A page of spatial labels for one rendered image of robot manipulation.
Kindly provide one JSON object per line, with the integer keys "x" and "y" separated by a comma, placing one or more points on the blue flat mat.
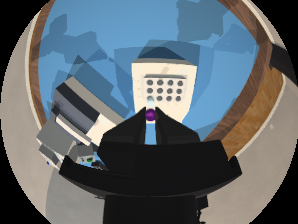
{"x": 96, "y": 41}

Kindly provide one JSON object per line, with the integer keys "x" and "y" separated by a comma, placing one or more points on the clear test tube with liquid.
{"x": 150, "y": 111}

